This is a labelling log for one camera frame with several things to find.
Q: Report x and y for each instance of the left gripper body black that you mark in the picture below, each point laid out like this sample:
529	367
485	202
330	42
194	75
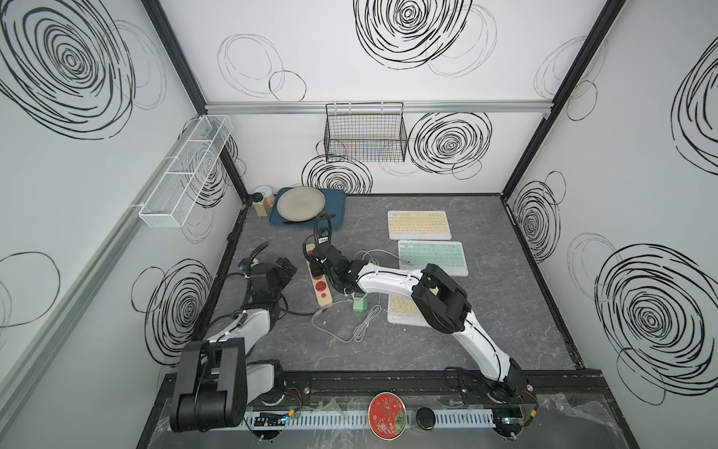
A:
280	279

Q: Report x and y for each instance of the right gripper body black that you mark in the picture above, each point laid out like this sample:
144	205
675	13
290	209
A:
316	269

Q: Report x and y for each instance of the green usb charger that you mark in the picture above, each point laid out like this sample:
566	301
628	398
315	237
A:
360	305

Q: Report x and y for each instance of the yellow wireless keyboard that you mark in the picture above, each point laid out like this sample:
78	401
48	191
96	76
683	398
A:
403	311
415	225

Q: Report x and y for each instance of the green wireless keyboard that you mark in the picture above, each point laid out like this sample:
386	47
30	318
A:
448	255

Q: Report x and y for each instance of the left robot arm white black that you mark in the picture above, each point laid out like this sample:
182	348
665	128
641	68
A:
215	381

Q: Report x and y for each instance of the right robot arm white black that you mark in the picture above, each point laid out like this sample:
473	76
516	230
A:
442	302

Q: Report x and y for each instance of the beige power strip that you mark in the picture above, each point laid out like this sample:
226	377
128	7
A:
320	283

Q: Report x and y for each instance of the black knife on tray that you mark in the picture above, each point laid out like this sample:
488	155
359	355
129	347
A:
307	222

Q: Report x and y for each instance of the teal tray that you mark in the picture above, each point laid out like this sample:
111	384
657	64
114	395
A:
335	203

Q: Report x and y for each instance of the grey round plate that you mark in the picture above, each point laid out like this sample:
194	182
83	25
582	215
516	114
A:
300	203

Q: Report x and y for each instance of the red round emergency button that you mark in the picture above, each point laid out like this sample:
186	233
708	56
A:
387	416

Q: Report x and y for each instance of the black round knob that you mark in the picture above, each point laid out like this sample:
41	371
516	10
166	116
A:
425	418

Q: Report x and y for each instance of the white wire wall shelf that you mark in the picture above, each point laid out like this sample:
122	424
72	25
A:
178	190

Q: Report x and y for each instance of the black wire wall basket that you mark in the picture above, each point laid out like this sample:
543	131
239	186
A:
367	132

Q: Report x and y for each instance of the white slotted cable duct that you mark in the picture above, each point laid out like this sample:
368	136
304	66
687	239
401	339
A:
358	420

